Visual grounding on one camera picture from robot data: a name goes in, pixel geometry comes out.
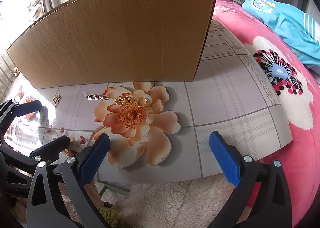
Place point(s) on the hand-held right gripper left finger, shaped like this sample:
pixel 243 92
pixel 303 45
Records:
pixel 96 158

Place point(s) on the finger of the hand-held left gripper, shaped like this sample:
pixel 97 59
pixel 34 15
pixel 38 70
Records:
pixel 30 106
pixel 50 146

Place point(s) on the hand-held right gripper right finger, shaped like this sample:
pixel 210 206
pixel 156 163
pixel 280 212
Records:
pixel 225 160

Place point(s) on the gold butterfly charm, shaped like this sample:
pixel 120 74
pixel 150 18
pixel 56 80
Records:
pixel 55 100

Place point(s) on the brown cardboard box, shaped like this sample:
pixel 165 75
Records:
pixel 112 42

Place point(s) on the beige slipper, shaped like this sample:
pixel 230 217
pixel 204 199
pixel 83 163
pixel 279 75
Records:
pixel 16 71

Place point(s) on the green fluffy robe trim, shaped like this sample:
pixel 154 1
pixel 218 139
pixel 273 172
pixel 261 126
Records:
pixel 110 218

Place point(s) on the floral table cover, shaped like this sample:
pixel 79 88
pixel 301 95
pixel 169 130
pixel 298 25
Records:
pixel 225 98

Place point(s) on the white fluffy robe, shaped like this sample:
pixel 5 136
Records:
pixel 162 203

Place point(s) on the pink floral blanket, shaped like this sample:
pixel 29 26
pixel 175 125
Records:
pixel 300 148

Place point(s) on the blue striped jacket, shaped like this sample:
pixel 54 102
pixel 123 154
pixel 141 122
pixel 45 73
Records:
pixel 282 25

